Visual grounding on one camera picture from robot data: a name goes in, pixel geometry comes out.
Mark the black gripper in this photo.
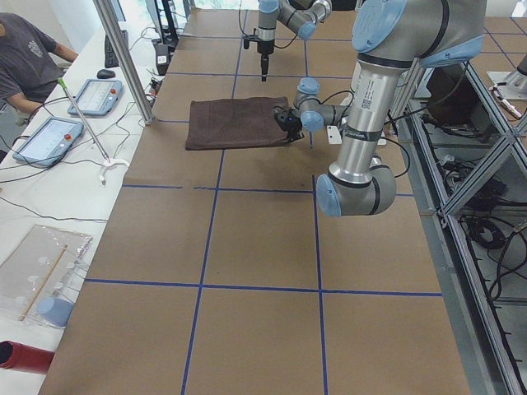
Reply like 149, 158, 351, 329
285, 109, 305, 144
257, 40, 275, 81

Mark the brown t-shirt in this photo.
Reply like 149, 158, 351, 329
185, 97, 289, 151

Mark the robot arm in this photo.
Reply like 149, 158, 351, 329
244, 0, 333, 81
294, 1, 487, 216

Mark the black power adapter box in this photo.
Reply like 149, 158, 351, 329
154, 43, 170, 76

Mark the black keyboard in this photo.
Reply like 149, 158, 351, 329
104, 30, 128, 68

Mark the black computer mouse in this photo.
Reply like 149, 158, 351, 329
96, 69, 115, 80

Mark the teach pendant near person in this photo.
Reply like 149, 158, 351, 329
74, 79, 123, 117

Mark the metal rod with white hook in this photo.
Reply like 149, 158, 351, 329
58, 77, 130, 186

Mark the seated person in grey shirt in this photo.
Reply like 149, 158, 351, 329
0, 12, 79, 164

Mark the clear plastic tray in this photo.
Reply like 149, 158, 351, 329
1, 225, 92, 328

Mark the blue plastic cup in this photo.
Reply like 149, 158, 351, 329
37, 296, 74, 328

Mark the red cylinder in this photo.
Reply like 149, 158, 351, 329
1, 341, 54, 374

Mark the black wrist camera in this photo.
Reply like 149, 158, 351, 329
273, 106, 293, 132
242, 28, 259, 50

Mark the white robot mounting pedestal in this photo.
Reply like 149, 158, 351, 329
326, 125, 374, 145

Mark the braided camera cable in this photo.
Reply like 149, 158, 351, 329
319, 91, 356, 109

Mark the aluminium table frame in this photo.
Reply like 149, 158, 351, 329
389, 32, 526, 394

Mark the aluminium frame post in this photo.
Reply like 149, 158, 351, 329
93, 0, 154, 125

